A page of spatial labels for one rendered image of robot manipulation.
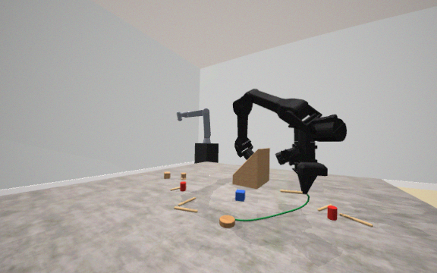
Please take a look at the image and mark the blue block with hole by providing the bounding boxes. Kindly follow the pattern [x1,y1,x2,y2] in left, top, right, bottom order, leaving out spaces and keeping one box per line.
[235,189,246,202]

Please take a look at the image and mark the round wooden button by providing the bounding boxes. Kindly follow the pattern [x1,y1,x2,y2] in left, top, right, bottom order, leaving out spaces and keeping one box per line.
[219,215,235,228]

